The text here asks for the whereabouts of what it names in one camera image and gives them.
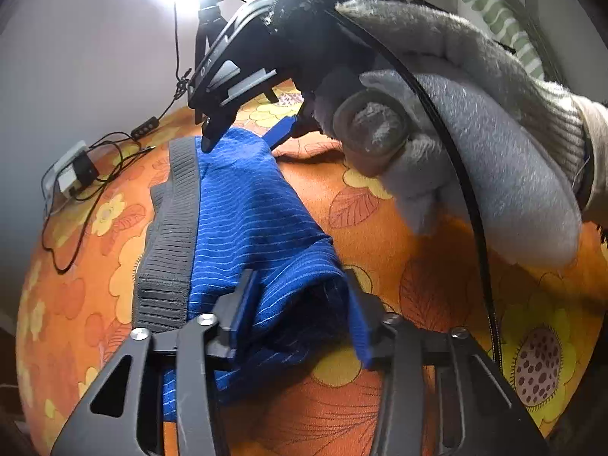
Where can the black tripod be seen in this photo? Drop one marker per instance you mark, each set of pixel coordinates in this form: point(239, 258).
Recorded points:
point(209, 19)

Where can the blue striped pants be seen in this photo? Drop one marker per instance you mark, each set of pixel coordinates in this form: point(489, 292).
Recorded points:
point(256, 218)

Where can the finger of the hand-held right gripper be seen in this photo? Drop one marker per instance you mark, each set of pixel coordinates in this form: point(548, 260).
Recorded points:
point(284, 129)
point(223, 76)

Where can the person's right forearm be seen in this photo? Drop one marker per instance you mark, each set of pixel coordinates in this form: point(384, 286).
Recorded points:
point(596, 161)

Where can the orange floral blanket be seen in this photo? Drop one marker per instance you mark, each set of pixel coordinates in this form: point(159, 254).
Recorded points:
point(427, 294)

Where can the green striped cloth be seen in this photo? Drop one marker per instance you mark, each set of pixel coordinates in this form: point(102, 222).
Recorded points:
point(503, 14)

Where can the person's right hand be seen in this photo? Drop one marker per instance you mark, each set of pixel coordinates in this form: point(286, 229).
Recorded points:
point(479, 152)

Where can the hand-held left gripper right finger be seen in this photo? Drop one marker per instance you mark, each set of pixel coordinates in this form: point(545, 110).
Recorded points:
point(359, 333)

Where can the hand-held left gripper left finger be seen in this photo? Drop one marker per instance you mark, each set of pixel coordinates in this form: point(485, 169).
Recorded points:
point(242, 308)

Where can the white power adapter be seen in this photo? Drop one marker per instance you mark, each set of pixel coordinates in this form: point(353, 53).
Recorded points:
point(64, 178)

